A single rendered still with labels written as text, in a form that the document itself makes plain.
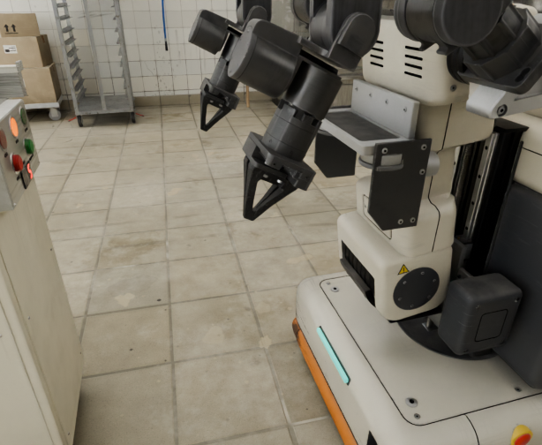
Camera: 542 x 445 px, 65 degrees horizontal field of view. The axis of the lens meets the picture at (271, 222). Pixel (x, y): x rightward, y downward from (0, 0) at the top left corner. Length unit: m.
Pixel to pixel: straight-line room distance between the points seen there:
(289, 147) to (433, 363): 0.72
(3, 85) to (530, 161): 1.04
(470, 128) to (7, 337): 0.92
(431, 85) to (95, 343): 1.28
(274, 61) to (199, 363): 1.11
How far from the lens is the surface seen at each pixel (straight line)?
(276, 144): 0.51
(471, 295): 0.90
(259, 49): 0.48
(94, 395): 1.43
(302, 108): 0.50
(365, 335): 1.12
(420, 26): 0.58
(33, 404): 1.05
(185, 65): 4.78
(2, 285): 0.87
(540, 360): 1.04
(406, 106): 0.75
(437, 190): 0.88
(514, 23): 0.63
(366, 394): 1.01
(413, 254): 0.86
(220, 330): 1.53
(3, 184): 0.83
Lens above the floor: 1.02
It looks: 28 degrees down
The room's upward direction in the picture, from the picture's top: straight up
